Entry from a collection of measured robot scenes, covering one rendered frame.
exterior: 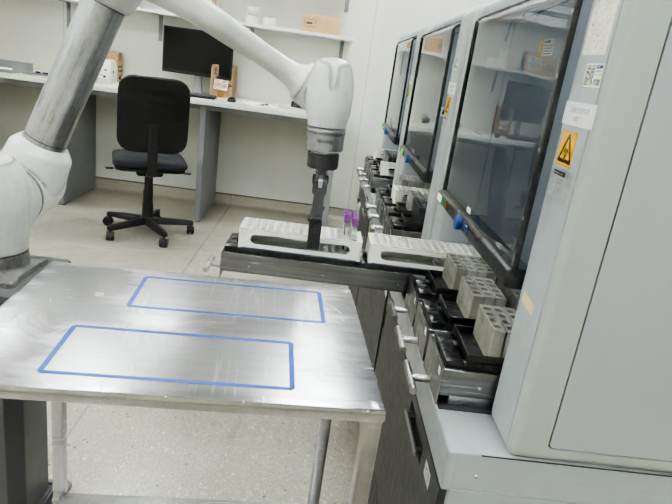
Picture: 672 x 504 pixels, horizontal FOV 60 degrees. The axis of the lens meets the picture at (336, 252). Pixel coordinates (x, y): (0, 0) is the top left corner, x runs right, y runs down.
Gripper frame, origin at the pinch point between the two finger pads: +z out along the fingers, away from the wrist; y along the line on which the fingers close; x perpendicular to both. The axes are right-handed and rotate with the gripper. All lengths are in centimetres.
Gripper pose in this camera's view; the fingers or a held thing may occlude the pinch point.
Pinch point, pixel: (314, 233)
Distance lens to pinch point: 144.5
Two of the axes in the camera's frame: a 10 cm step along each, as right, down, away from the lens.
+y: 0.1, 3.0, -9.5
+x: 9.9, 1.1, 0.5
